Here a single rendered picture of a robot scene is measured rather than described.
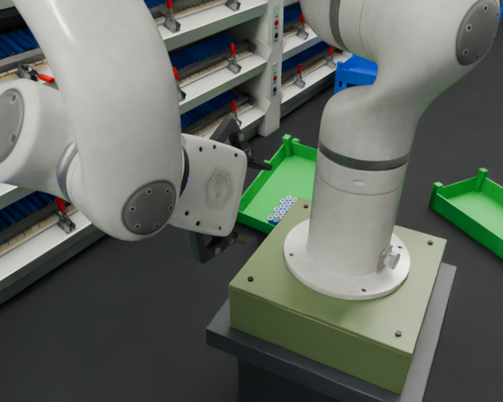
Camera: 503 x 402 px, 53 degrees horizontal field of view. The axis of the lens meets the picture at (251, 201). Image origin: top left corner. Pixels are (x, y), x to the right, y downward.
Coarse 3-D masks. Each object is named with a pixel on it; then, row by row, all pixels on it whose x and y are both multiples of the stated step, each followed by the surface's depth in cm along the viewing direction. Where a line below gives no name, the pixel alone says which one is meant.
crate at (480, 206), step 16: (480, 176) 153; (432, 192) 148; (448, 192) 152; (464, 192) 156; (480, 192) 156; (496, 192) 152; (448, 208) 144; (464, 208) 149; (480, 208) 149; (496, 208) 149; (464, 224) 140; (480, 224) 135; (496, 224) 143; (480, 240) 136; (496, 240) 131
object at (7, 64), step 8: (40, 48) 107; (16, 56) 103; (24, 56) 103; (32, 56) 104; (40, 56) 106; (0, 64) 100; (8, 64) 101; (16, 64) 102; (0, 72) 100; (8, 72) 101
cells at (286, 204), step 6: (288, 198) 138; (294, 198) 138; (282, 204) 137; (288, 204) 137; (276, 210) 136; (282, 210) 135; (270, 216) 135; (276, 216) 135; (282, 216) 134; (270, 222) 135; (276, 222) 133
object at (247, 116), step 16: (224, 96) 178; (240, 96) 184; (256, 96) 181; (192, 112) 167; (208, 112) 169; (224, 112) 172; (240, 112) 177; (256, 112) 181; (192, 128) 160; (208, 128) 165; (240, 128) 172
